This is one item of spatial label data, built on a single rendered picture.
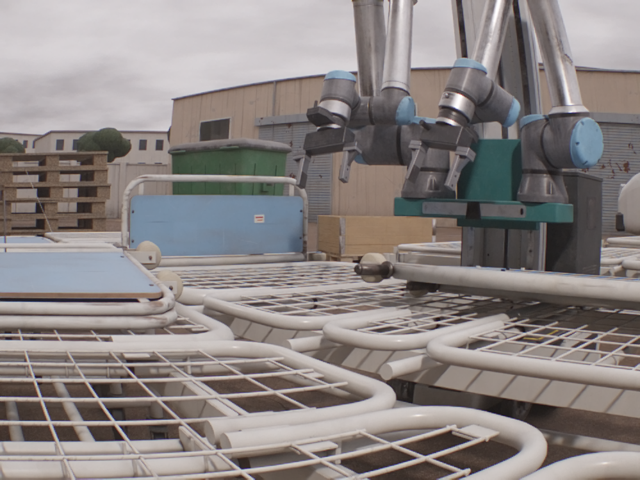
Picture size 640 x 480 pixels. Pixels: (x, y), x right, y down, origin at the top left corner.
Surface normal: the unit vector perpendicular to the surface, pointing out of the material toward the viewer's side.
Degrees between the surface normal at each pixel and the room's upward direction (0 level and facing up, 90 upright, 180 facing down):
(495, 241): 90
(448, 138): 66
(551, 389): 90
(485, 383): 90
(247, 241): 90
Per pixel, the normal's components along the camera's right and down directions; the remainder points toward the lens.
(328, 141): -0.55, -0.38
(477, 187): -0.70, 0.01
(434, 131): -0.70, -0.39
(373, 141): -0.34, 0.19
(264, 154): 0.87, 0.11
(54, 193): 0.61, 0.04
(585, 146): 0.38, 0.13
